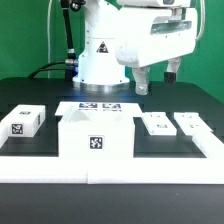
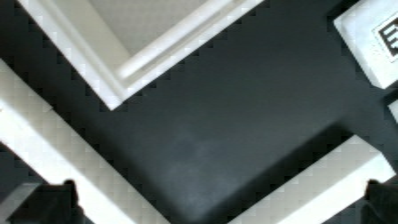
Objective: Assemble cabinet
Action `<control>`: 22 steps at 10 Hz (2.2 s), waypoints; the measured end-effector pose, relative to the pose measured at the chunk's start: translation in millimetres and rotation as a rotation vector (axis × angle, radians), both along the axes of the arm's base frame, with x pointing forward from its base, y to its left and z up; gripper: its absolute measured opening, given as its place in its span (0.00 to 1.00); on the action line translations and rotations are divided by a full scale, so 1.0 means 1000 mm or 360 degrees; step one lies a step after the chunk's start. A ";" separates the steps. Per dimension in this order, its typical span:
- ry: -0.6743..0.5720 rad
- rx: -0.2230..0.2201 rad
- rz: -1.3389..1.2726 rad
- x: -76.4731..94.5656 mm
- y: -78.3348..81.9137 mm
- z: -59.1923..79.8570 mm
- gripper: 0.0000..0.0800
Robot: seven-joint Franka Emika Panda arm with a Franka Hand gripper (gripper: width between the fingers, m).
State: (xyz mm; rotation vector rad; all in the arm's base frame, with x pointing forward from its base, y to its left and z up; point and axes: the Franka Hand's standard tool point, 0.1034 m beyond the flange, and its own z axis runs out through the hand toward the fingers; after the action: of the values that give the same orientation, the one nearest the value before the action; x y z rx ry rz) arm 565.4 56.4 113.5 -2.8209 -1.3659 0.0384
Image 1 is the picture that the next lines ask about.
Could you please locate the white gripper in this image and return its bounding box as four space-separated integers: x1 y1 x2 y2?
115 7 197 95

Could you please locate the white door panel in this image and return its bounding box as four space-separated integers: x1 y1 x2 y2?
174 112 212 136
142 112 177 136

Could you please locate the white cabinet body box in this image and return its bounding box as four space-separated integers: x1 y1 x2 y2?
58 108 135 159

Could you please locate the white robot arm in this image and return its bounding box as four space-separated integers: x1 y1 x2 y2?
73 0 198 95

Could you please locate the white cabinet top block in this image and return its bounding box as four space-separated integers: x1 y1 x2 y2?
2 104 46 137

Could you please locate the white marker base sheet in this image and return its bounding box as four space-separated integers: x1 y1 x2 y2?
55 101 142 117

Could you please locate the white U-shaped fence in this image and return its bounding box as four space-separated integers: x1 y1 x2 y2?
0 133 224 184

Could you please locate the black cable bundle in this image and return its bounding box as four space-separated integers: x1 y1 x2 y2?
27 0 87 80

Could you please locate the white thin cable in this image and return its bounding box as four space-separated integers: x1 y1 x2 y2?
47 0 54 80

